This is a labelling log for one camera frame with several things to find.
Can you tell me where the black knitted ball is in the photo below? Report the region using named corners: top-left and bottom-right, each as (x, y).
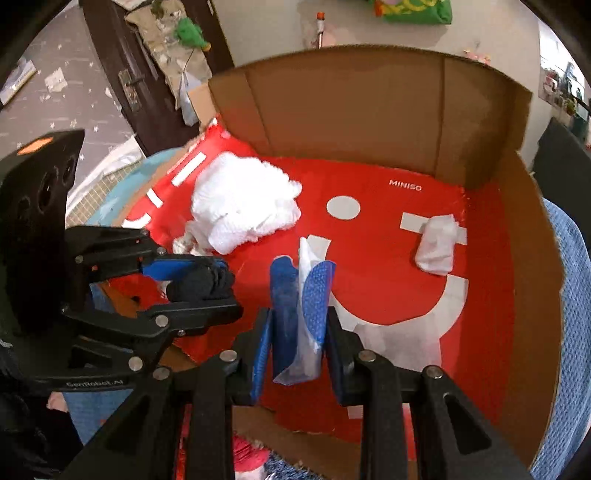
top-left (166, 266), bottom-right (235, 303)

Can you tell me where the blue cloth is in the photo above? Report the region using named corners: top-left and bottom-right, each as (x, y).
top-left (270, 235), bottom-right (335, 386)

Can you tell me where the red mesh pouf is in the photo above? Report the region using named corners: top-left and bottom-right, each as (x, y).
top-left (232, 435), bottom-right (270, 480)

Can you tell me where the small white folded cloth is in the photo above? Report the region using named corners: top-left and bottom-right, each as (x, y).
top-left (415, 214), bottom-right (460, 276)

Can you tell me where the white mesh bath pouf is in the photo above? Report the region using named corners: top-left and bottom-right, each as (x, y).
top-left (185, 152), bottom-right (303, 255)

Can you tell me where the dark wooden door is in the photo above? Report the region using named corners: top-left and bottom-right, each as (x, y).
top-left (80, 1), bottom-right (235, 155)

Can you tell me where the hanging plastic bag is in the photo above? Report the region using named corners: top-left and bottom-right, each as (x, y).
top-left (178, 71), bottom-right (201, 127)

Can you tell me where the blue knitted blanket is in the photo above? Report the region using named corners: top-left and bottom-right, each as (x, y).
top-left (530, 200), bottom-right (590, 479)

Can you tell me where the cardboard box red lining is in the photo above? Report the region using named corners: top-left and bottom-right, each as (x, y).
top-left (114, 46), bottom-right (563, 464)

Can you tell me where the green plush toy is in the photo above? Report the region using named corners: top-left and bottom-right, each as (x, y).
top-left (175, 17), bottom-right (211, 52)

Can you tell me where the orange capped bottle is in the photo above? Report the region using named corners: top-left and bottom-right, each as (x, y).
top-left (315, 11), bottom-right (325, 49)

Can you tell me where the pink plush toy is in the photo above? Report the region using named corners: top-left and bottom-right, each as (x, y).
top-left (464, 49), bottom-right (491, 65)

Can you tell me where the green tote bag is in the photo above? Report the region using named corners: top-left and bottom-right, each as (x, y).
top-left (372, 0), bottom-right (453, 25)

